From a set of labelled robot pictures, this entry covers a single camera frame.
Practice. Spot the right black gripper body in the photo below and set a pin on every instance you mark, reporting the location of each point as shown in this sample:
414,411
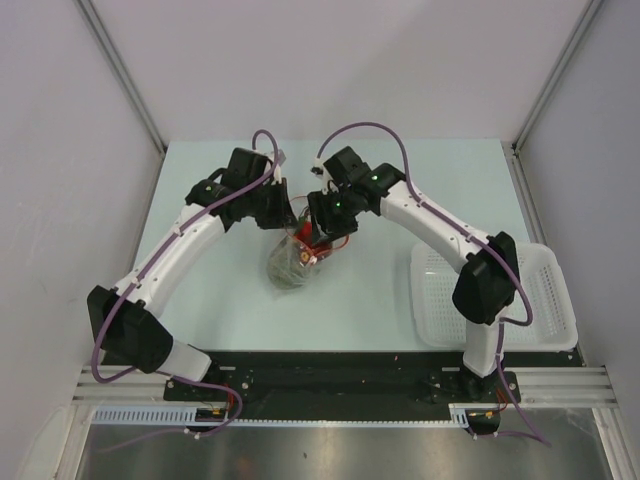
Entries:
334,211

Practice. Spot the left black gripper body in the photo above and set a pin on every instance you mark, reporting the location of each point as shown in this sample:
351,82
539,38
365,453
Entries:
267,205

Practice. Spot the fake red apple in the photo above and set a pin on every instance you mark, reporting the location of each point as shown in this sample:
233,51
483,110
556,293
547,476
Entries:
321,251

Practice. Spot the clear zip top bag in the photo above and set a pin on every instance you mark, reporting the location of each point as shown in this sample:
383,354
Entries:
300,207

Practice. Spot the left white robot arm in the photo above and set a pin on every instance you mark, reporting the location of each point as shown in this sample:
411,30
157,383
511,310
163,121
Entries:
125,319

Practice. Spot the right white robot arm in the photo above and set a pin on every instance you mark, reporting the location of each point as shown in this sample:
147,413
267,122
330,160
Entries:
486,265

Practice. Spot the fake green melon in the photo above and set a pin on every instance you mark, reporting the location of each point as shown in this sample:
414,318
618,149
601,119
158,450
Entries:
288,268

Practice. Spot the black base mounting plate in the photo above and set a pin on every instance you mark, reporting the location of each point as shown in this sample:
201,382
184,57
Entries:
372,387

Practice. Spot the white perforated plastic basket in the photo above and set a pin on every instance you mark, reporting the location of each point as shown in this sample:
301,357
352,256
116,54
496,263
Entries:
440,325

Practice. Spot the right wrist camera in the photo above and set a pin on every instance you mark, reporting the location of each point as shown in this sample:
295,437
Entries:
318,169

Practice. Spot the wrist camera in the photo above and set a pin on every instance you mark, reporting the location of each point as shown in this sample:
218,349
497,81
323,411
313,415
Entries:
318,169
279,157

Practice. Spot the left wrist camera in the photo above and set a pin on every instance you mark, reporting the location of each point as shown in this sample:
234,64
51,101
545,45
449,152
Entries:
279,157

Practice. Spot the left aluminium frame post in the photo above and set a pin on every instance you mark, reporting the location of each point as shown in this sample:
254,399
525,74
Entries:
114,60

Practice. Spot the aluminium frame post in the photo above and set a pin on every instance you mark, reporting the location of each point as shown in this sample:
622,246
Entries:
575,40
114,60

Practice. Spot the right aluminium frame post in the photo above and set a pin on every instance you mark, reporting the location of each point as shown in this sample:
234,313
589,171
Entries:
575,40

